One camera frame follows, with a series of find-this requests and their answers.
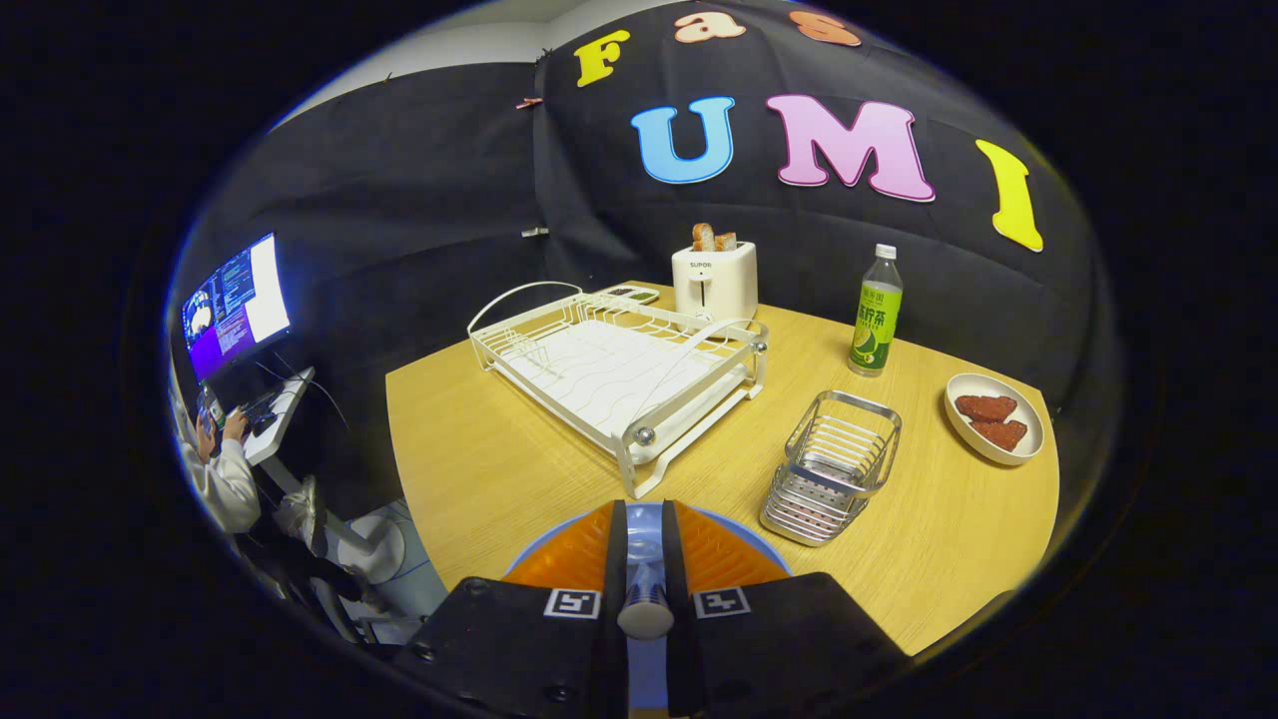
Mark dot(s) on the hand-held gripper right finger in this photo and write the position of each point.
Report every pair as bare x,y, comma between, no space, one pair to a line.
779,649

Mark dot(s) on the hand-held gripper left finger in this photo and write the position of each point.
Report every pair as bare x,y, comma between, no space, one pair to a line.
519,649

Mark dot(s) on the metal spoon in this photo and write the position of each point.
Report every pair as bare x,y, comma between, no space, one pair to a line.
645,611

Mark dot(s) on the blue plate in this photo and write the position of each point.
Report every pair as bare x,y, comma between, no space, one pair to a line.
644,529

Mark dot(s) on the white round dish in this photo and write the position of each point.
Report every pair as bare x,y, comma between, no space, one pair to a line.
958,429

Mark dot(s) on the black office chair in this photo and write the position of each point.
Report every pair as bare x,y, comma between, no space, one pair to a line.
290,579

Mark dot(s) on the red meat piece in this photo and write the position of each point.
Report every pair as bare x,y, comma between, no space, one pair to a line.
1001,434
985,407

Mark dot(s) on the white standing desk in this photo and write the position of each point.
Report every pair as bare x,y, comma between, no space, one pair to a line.
280,419

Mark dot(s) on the green label drink bottle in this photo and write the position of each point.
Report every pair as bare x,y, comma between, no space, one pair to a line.
876,325

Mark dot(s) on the black keyboard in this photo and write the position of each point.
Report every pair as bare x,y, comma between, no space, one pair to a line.
260,411

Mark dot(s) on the white toaster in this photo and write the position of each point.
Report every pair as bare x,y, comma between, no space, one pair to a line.
724,285

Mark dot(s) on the divided seasoning tray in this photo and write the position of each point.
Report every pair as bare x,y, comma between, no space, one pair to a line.
629,294

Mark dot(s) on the toasted bread slice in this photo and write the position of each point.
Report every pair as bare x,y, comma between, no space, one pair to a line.
726,242
703,238

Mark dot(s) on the computer monitor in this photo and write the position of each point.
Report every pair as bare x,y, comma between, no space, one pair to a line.
240,305

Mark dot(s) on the black backdrop cloth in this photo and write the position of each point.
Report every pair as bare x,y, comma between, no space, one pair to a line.
419,200

